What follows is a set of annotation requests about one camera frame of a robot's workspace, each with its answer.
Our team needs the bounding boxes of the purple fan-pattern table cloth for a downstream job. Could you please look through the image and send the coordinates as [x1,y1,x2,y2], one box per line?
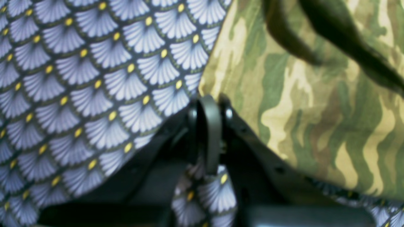
[1,0,403,227]

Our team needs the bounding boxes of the camouflage T-shirt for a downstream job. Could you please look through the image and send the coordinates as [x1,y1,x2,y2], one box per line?
[199,0,403,200]

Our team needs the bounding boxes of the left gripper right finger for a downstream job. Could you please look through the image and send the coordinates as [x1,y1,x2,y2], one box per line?
[197,95,376,227]

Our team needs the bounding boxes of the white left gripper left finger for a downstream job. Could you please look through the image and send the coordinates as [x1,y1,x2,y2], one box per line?
[38,102,205,227]

